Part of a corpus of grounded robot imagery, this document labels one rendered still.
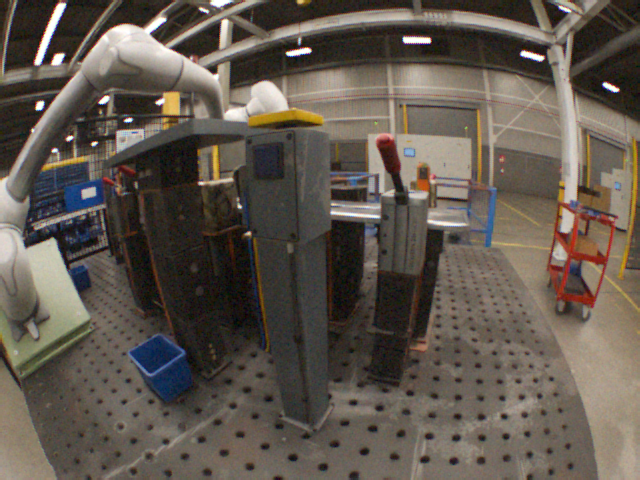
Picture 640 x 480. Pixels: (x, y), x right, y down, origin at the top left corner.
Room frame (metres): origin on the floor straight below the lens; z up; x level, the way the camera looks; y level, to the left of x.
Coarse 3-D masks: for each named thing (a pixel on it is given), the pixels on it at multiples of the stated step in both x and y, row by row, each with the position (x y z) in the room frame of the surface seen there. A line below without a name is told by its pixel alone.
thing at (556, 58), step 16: (336, 32) 3.80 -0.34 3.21; (480, 32) 2.97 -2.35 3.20; (496, 32) 2.79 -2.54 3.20; (560, 48) 2.31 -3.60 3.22; (560, 64) 2.35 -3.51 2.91; (560, 80) 2.44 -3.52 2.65; (576, 128) 2.31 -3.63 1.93; (576, 144) 2.31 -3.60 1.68; (576, 160) 2.31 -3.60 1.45; (576, 176) 2.31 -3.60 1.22; (576, 192) 2.30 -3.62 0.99; (560, 256) 2.36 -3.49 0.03
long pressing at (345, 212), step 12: (336, 204) 0.65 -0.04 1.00; (348, 204) 0.64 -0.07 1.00; (360, 204) 0.64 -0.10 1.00; (372, 204) 0.64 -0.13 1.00; (336, 216) 0.52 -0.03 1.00; (348, 216) 0.51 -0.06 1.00; (360, 216) 0.50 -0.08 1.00; (372, 216) 0.49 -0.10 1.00; (432, 216) 0.49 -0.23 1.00; (444, 216) 0.49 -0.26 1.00; (456, 216) 0.49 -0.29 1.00; (432, 228) 0.44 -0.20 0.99; (444, 228) 0.43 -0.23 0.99; (456, 228) 0.42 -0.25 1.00; (468, 228) 0.42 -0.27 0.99
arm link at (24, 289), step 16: (0, 240) 0.21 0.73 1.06; (16, 240) 0.26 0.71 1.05; (0, 256) 0.19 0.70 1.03; (16, 256) 0.24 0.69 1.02; (0, 272) 0.18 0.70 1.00; (16, 272) 0.23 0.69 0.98; (0, 288) 0.17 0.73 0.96; (16, 288) 0.22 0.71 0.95; (32, 288) 0.29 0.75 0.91; (0, 304) 0.16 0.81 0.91; (16, 304) 0.21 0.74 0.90; (32, 304) 0.27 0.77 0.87; (16, 320) 0.20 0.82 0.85
